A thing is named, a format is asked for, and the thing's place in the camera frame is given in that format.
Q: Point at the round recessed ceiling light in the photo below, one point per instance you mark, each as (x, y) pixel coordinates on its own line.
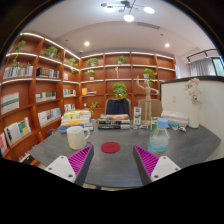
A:
(87, 43)
(167, 45)

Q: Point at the stack of dark books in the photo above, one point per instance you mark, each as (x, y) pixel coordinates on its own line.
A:
(113, 122)

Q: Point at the small green-white box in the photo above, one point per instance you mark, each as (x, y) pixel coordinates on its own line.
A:
(154, 123)

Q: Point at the grey curtain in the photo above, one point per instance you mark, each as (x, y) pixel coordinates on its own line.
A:
(201, 67)

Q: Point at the stack of white books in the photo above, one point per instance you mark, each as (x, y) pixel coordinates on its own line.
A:
(175, 117)

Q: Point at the clear blue-capped water bottle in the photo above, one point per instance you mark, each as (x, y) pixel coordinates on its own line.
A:
(159, 140)

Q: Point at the flat round red coaster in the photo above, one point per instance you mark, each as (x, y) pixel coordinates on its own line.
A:
(110, 147)

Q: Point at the white vase with flowers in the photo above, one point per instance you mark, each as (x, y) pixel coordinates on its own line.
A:
(194, 115)

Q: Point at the stack of colourful books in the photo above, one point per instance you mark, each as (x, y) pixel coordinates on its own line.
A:
(76, 119)

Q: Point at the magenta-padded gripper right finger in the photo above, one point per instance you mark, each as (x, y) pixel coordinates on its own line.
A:
(163, 166)

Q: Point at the wooden artist mannequin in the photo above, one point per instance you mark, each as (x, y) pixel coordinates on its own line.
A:
(147, 96)

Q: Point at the white ceramic mug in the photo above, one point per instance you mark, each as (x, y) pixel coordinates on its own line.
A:
(76, 137)

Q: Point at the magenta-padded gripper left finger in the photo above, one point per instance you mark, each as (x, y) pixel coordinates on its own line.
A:
(61, 166)

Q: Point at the tall green-white carton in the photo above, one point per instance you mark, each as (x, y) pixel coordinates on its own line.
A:
(137, 116)

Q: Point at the branched ceiling light fixture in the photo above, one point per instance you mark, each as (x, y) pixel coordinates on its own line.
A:
(128, 17)

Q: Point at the black track light rail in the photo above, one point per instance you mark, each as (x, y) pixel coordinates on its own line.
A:
(200, 53)

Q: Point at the wooden wall shelf unit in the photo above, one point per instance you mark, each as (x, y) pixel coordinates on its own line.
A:
(50, 86)

